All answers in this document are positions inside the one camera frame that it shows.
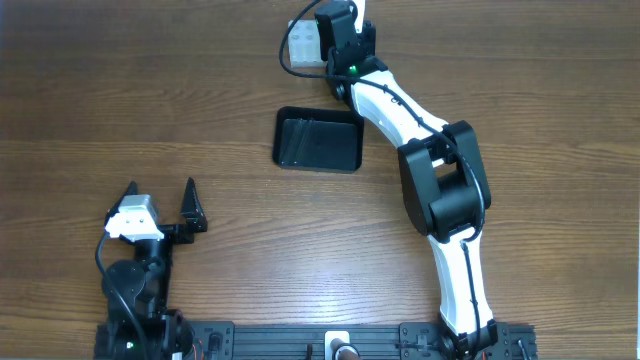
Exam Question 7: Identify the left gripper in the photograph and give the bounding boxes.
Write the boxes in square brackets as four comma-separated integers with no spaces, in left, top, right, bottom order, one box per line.
[104,177,209,245]

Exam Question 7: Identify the black tray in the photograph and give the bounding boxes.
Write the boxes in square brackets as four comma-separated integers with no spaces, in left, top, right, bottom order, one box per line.
[272,105,365,175]

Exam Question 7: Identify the white test tube rack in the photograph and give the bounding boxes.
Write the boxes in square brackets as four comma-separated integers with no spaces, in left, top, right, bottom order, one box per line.
[288,18,327,70]

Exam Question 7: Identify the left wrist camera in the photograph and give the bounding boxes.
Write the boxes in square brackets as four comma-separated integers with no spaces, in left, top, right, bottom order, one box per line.
[103,193,165,244]

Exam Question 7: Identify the mounting rail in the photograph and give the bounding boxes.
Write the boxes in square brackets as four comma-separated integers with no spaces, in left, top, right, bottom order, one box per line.
[94,319,539,360]

